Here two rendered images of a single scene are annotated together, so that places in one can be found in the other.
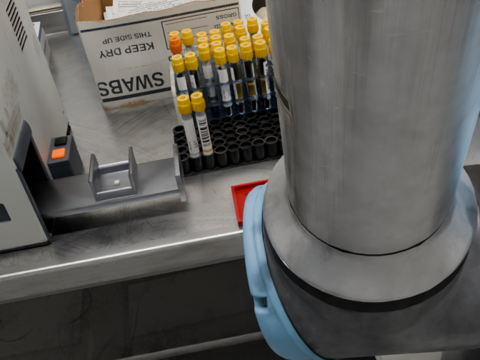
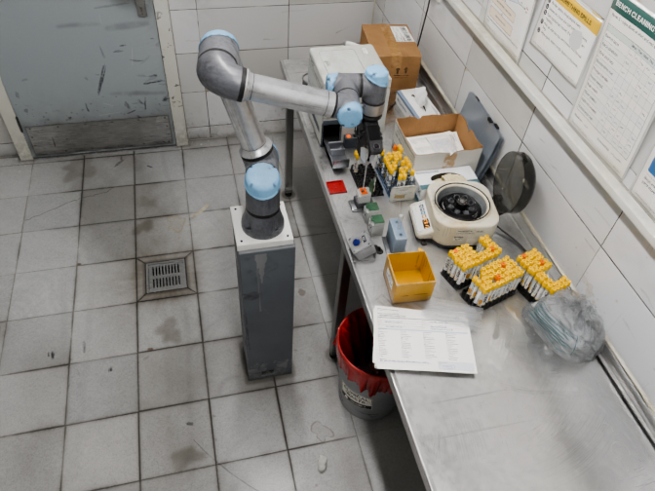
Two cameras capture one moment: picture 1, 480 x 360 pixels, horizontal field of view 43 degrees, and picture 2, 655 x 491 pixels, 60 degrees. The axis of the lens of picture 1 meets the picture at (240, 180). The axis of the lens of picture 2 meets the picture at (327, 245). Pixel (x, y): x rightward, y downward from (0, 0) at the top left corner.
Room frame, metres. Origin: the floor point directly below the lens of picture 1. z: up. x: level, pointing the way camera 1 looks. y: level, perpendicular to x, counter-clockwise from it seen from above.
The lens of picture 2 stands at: (0.10, -1.61, 2.33)
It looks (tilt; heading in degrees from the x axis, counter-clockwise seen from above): 47 degrees down; 74
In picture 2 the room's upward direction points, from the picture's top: 5 degrees clockwise
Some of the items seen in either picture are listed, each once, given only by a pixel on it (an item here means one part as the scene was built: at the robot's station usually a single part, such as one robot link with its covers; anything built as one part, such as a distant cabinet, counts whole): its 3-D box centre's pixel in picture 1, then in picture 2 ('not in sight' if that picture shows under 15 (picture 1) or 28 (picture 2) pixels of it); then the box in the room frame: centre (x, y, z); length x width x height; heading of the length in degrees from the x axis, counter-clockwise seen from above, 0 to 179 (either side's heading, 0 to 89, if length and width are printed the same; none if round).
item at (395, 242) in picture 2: not in sight; (396, 238); (0.69, -0.36, 0.92); 0.10 x 0.07 x 0.10; 86
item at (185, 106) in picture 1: (232, 112); (367, 170); (0.68, -0.01, 0.93); 0.17 x 0.09 x 0.11; 93
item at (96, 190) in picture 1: (97, 183); (334, 146); (0.59, 0.17, 0.92); 0.21 x 0.07 x 0.05; 92
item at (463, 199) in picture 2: not in sight; (460, 207); (0.95, -0.29, 0.97); 0.15 x 0.15 x 0.07
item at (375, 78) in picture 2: not in sight; (374, 85); (0.62, -0.11, 1.38); 0.09 x 0.08 x 0.11; 173
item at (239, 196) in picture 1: (261, 200); (336, 186); (0.56, -0.02, 0.88); 0.07 x 0.07 x 0.01; 2
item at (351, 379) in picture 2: not in sight; (375, 365); (0.68, -0.45, 0.22); 0.38 x 0.37 x 0.44; 92
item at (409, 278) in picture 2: not in sight; (408, 277); (0.68, -0.54, 0.93); 0.13 x 0.13 x 0.10; 88
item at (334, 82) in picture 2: not in sight; (344, 88); (0.52, -0.12, 1.38); 0.11 x 0.11 x 0.08; 83
